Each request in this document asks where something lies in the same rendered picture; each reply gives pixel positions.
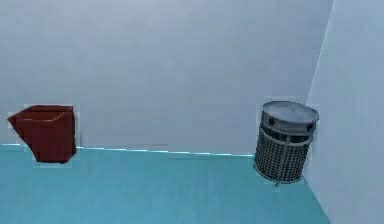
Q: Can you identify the grey mesh trash can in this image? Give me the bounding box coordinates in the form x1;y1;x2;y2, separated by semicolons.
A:
253;100;320;185

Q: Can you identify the dark red square bin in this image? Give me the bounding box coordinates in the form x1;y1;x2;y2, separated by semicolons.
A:
7;104;78;164

